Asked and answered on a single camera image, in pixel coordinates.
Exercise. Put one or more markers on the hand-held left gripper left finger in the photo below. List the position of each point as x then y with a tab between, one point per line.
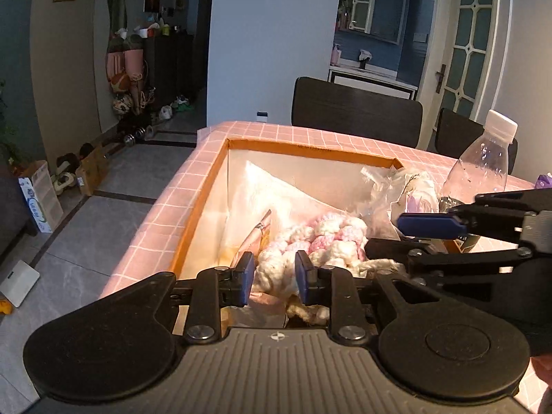
245	278

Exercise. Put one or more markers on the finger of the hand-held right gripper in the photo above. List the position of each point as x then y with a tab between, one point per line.
431	225
465	259

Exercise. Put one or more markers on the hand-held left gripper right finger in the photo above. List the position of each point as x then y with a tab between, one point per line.
304	278

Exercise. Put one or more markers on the pink and white knitted yarn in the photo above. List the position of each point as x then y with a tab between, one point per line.
327	237

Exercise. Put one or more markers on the orange cardboard box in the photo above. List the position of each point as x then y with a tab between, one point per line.
202	207

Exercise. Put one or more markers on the person's right hand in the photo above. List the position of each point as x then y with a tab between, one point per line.
544	367

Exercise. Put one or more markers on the clear crinkled plastic bag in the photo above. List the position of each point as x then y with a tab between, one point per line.
384	198

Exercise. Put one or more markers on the clear plastic water bottle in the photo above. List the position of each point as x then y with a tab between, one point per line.
478	164

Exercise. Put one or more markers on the white plastic bag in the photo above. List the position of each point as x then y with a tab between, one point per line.
280	198

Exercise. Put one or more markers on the black chair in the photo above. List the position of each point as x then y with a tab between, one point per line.
356	110
461	138

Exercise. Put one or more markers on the pink checkered tablecloth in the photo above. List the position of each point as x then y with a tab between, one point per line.
172	207

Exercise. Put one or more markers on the purple tissue pack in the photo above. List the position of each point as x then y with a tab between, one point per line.
544	181

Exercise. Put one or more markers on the white cabinet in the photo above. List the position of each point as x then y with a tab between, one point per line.
373	83

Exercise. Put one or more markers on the dumbbell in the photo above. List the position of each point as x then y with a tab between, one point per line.
138	134

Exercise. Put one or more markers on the white shoe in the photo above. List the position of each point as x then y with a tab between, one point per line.
165	113

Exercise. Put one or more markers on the green and white shoes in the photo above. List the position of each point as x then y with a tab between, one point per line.
182	103

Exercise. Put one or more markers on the glass panel door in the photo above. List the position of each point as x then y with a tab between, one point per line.
470	43

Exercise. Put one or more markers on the brown cardboard box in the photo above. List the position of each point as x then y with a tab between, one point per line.
92	170

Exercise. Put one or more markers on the pink pump bottle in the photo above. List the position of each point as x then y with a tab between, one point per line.
336	54

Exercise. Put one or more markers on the pair of slippers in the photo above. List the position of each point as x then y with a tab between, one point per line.
64	177

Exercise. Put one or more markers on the white and blue carton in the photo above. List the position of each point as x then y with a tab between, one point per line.
39	198

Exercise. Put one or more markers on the black cabinet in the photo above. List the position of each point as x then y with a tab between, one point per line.
168	69

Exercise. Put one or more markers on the white flat board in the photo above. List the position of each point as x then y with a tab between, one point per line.
17	282

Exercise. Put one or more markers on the dark sofa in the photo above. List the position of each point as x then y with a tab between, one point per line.
13	211

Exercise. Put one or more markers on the pink hanging bag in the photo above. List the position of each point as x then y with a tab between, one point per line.
125	67

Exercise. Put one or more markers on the wall mirror cabinet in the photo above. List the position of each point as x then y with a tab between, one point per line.
379	8

